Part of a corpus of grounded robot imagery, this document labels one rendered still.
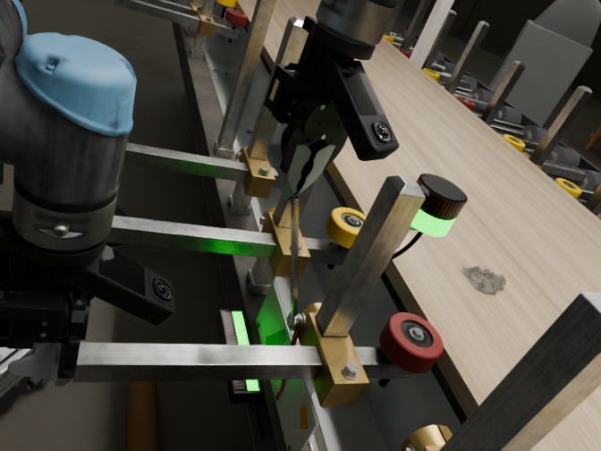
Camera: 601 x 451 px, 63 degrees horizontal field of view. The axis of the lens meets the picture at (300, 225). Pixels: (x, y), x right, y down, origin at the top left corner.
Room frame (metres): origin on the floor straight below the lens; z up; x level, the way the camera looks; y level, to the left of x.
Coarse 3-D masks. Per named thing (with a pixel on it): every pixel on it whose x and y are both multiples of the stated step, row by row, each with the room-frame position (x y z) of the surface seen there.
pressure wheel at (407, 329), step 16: (400, 320) 0.52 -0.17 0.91; (416, 320) 0.54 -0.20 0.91; (384, 336) 0.50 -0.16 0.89; (400, 336) 0.49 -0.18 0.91; (416, 336) 0.51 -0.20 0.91; (432, 336) 0.52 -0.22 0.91; (384, 352) 0.49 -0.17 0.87; (400, 352) 0.48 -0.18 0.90; (416, 352) 0.48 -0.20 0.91; (432, 352) 0.49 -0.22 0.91; (416, 368) 0.48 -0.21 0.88; (384, 384) 0.51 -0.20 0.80
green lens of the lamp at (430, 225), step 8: (416, 216) 0.50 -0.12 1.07; (424, 216) 0.49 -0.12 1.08; (416, 224) 0.50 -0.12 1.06; (424, 224) 0.49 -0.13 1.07; (432, 224) 0.49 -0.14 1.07; (440, 224) 0.50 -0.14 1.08; (448, 224) 0.50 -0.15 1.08; (424, 232) 0.49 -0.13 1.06; (432, 232) 0.49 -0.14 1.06; (440, 232) 0.50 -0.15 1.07
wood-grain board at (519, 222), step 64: (256, 0) 2.22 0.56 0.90; (320, 0) 2.95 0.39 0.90; (384, 64) 2.03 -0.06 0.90; (448, 128) 1.54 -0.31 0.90; (512, 192) 1.21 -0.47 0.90; (448, 256) 0.76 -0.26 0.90; (512, 256) 0.86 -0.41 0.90; (576, 256) 0.99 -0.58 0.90; (448, 320) 0.58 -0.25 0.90; (512, 320) 0.65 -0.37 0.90; (448, 384) 0.48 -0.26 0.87; (576, 448) 0.44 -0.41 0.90
